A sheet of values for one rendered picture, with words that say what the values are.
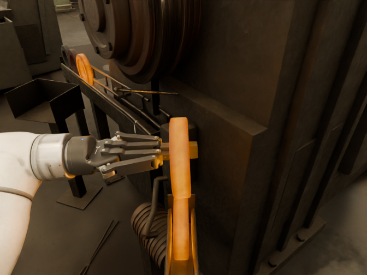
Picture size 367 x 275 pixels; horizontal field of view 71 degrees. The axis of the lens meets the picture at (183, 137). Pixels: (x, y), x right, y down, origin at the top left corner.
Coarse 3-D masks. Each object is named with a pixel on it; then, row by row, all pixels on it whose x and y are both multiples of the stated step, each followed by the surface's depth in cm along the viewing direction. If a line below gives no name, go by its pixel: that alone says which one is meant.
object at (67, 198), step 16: (48, 80) 134; (16, 96) 126; (32, 96) 134; (48, 96) 140; (64, 96) 121; (80, 96) 131; (16, 112) 127; (32, 112) 131; (48, 112) 130; (64, 112) 123; (64, 128) 136; (80, 176) 156; (80, 192) 159; (96, 192) 165; (80, 208) 154
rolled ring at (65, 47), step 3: (63, 45) 171; (66, 45) 171; (63, 48) 170; (66, 48) 169; (63, 51) 177; (66, 51) 168; (63, 54) 179; (66, 54) 169; (63, 57) 180; (66, 57) 181; (63, 60) 183; (66, 60) 182; (66, 63) 182; (69, 63) 171; (69, 66) 173
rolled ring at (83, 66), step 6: (78, 54) 146; (78, 60) 148; (84, 60) 142; (78, 66) 153; (84, 66) 142; (90, 66) 143; (84, 72) 156; (90, 72) 144; (84, 78) 155; (90, 78) 145
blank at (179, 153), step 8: (176, 120) 47; (184, 120) 47; (176, 128) 45; (184, 128) 45; (176, 136) 44; (184, 136) 44; (176, 144) 43; (184, 144) 43; (176, 152) 43; (184, 152) 43; (176, 160) 42; (184, 160) 42; (176, 168) 43; (184, 168) 43; (176, 176) 43; (184, 176) 43; (176, 184) 44; (184, 184) 44; (176, 192) 45; (184, 192) 45
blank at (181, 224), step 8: (176, 200) 58; (184, 200) 58; (176, 208) 56; (184, 208) 56; (176, 216) 55; (184, 216) 55; (176, 224) 54; (184, 224) 54; (176, 232) 54; (184, 232) 54; (176, 240) 54; (184, 240) 54; (176, 248) 55; (184, 248) 55; (176, 256) 56; (184, 256) 56
